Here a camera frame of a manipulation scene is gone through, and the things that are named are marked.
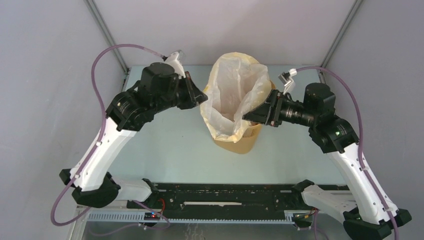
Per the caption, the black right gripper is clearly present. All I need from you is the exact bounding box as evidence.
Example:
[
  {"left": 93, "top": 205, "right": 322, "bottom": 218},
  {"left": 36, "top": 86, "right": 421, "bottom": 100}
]
[{"left": 242, "top": 88, "right": 317, "bottom": 127}]

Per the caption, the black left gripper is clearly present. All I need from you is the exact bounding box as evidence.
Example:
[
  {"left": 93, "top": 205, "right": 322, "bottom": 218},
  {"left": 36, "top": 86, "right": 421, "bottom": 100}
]
[{"left": 153, "top": 71, "right": 209, "bottom": 114}]

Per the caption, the translucent cream trash bag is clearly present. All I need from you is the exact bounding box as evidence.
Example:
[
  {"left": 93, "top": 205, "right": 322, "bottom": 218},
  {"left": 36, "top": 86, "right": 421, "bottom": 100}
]
[{"left": 200, "top": 52, "right": 272, "bottom": 143}]

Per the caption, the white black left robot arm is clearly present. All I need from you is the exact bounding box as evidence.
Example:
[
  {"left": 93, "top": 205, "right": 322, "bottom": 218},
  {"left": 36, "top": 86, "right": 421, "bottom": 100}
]
[{"left": 59, "top": 62, "right": 208, "bottom": 208}]

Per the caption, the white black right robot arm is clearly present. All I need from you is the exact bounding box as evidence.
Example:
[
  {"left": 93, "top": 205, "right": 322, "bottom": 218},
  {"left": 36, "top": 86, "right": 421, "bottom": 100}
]
[{"left": 243, "top": 83, "right": 412, "bottom": 240}]

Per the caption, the orange slotted plastic trash bin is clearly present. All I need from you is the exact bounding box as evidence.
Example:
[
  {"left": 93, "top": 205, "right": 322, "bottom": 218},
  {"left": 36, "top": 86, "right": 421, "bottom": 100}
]
[{"left": 208, "top": 80, "right": 276, "bottom": 154}]

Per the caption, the small electronics board with leds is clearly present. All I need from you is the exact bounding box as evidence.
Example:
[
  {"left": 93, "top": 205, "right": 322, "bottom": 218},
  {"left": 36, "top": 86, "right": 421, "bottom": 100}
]
[{"left": 143, "top": 212, "right": 161, "bottom": 221}]

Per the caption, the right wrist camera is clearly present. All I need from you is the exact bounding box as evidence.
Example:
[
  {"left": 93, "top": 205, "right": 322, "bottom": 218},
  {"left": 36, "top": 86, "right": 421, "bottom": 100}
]
[{"left": 278, "top": 68, "right": 297, "bottom": 95}]

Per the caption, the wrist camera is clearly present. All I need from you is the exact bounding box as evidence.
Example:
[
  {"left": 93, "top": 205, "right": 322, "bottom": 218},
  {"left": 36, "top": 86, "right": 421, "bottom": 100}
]
[
  {"left": 162, "top": 50, "right": 186, "bottom": 79},
  {"left": 278, "top": 68, "right": 297, "bottom": 95}
]

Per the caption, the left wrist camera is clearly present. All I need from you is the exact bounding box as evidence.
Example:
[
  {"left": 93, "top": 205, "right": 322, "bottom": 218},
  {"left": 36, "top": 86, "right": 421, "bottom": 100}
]
[{"left": 162, "top": 50, "right": 186, "bottom": 79}]

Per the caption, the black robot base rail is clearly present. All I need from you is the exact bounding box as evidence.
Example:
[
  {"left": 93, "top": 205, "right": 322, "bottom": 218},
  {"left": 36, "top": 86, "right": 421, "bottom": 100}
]
[{"left": 126, "top": 183, "right": 317, "bottom": 226}]

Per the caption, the aluminium frame post left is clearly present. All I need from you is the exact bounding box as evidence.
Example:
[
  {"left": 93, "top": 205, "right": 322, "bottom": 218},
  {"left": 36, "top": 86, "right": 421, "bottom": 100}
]
[{"left": 83, "top": 0, "right": 129, "bottom": 74}]

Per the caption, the aluminium frame post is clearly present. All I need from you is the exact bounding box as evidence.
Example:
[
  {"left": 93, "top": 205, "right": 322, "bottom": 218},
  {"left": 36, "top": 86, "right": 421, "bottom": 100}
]
[
  {"left": 83, "top": 0, "right": 129, "bottom": 74},
  {"left": 320, "top": 0, "right": 364, "bottom": 68}
]

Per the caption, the aluminium frame post right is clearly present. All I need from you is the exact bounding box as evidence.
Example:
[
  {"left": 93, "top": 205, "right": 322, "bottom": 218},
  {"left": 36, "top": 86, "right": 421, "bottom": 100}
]
[{"left": 320, "top": 0, "right": 364, "bottom": 68}]

